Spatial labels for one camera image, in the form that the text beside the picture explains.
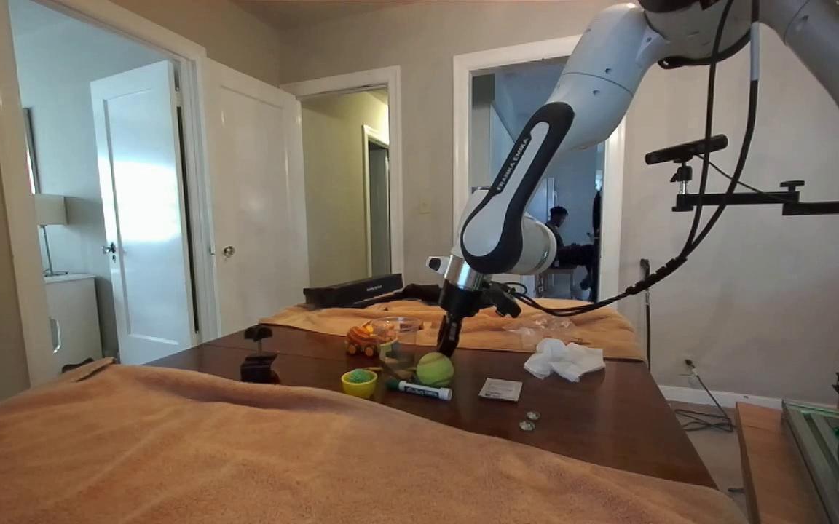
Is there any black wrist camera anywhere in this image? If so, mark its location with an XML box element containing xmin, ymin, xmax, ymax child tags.
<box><xmin>482</xmin><ymin>279</ymin><xmax>527</xmax><ymax>320</ymax></box>

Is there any small black clamp mount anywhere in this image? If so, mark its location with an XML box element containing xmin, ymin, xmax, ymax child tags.
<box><xmin>239</xmin><ymin>320</ymin><xmax>285</xmax><ymax>387</ymax></box>

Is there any white dresser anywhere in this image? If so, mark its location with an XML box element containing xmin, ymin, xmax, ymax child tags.
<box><xmin>45</xmin><ymin>270</ymin><xmax>109</xmax><ymax>373</ymax></box>

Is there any black stereo camera bar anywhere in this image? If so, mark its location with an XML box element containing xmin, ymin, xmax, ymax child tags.
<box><xmin>642</xmin><ymin>132</ymin><xmax>732</xmax><ymax>168</ymax></box>

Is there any white printed card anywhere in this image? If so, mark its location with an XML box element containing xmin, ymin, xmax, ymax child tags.
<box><xmin>475</xmin><ymin>375</ymin><xmax>527</xmax><ymax>404</ymax></box>

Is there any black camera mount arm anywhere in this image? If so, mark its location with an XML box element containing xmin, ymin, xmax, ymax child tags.
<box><xmin>670</xmin><ymin>159</ymin><xmax>839</xmax><ymax>218</ymax></box>

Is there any yellow-green tennis ball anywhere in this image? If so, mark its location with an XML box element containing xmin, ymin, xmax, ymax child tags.
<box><xmin>413</xmin><ymin>349</ymin><xmax>461</xmax><ymax>389</ymax></box>

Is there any orange toy car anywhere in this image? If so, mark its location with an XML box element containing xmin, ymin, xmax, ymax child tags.
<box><xmin>342</xmin><ymin>320</ymin><xmax>389</xmax><ymax>363</ymax></box>

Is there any white panel door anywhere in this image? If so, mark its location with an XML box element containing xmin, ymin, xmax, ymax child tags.
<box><xmin>87</xmin><ymin>59</ymin><xmax>201</xmax><ymax>369</ymax></box>
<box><xmin>198</xmin><ymin>59</ymin><xmax>311</xmax><ymax>337</ymax></box>

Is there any crumpled white tissue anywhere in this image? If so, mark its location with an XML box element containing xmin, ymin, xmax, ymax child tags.
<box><xmin>521</xmin><ymin>334</ymin><xmax>610</xmax><ymax>385</ymax></box>

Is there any thin dark pole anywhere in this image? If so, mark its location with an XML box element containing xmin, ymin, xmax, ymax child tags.
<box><xmin>639</xmin><ymin>254</ymin><xmax>657</xmax><ymax>369</ymax></box>

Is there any long black box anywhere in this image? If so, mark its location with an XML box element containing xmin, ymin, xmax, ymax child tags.
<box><xmin>301</xmin><ymin>270</ymin><xmax>408</xmax><ymax>312</ymax></box>

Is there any grey floor cable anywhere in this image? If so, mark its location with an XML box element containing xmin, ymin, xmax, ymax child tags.
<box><xmin>674</xmin><ymin>357</ymin><xmax>744</xmax><ymax>436</ymax></box>

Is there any black fabric bag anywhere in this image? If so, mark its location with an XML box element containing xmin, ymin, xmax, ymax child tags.
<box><xmin>380</xmin><ymin>279</ymin><xmax>508</xmax><ymax>315</ymax></box>

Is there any wooden side bench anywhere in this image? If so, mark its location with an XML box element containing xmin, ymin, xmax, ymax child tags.
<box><xmin>735</xmin><ymin>398</ymin><xmax>828</xmax><ymax>524</ymax></box>

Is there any metal framed board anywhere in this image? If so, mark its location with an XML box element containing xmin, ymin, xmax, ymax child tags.
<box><xmin>782</xmin><ymin>398</ymin><xmax>839</xmax><ymax>524</ymax></box>

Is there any clear plastic wrapper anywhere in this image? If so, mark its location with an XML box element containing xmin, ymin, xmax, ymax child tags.
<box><xmin>505</xmin><ymin>312</ymin><xmax>579</xmax><ymax>355</ymax></box>

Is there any person in dark clothes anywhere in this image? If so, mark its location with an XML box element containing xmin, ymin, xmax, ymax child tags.
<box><xmin>544</xmin><ymin>197</ymin><xmax>603</xmax><ymax>298</ymax></box>

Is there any orange terry towel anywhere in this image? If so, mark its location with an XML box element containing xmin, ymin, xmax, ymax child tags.
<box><xmin>0</xmin><ymin>362</ymin><xmax>748</xmax><ymax>524</ymax></box>
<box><xmin>263</xmin><ymin>295</ymin><xmax>651</xmax><ymax>363</ymax></box>

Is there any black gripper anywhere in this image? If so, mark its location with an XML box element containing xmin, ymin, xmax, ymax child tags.
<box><xmin>434</xmin><ymin>279</ymin><xmax>486</xmax><ymax>357</ymax></box>

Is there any green bowl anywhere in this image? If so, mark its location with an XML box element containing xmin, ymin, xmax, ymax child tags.
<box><xmin>339</xmin><ymin>363</ymin><xmax>381</xmax><ymax>403</ymax></box>

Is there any clear plastic cup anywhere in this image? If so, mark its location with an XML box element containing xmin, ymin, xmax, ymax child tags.
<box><xmin>377</xmin><ymin>318</ymin><xmax>426</xmax><ymax>382</ymax></box>

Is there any white marker green cap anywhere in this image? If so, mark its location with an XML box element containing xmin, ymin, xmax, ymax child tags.
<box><xmin>381</xmin><ymin>375</ymin><xmax>457</xmax><ymax>404</ymax></box>

